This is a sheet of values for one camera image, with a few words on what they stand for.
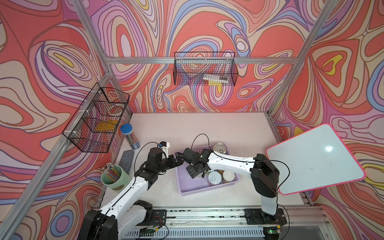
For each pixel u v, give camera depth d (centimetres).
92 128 73
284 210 77
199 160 61
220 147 88
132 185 53
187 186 82
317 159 74
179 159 72
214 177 81
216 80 91
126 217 53
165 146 76
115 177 75
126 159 92
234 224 72
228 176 80
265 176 46
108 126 72
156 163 65
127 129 91
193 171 75
